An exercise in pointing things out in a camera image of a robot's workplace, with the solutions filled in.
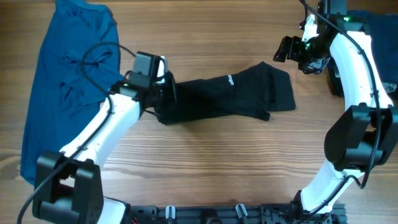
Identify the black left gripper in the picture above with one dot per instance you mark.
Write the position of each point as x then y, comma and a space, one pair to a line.
168, 101

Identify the folded grey garment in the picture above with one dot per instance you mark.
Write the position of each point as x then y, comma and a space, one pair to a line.
389, 87

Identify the teal blue t-shirt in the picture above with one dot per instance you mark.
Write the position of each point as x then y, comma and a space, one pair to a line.
81, 43

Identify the black t-shirt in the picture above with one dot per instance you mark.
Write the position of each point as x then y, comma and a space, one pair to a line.
254, 92

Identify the folded navy blue garment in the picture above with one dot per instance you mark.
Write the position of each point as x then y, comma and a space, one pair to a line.
383, 31

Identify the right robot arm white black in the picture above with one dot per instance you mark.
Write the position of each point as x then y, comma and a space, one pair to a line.
366, 133

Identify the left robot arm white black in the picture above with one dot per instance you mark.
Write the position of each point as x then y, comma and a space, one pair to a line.
68, 186

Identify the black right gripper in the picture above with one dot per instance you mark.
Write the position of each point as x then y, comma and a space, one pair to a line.
289, 49

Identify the folded black garment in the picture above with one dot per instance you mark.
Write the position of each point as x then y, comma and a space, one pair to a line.
335, 81

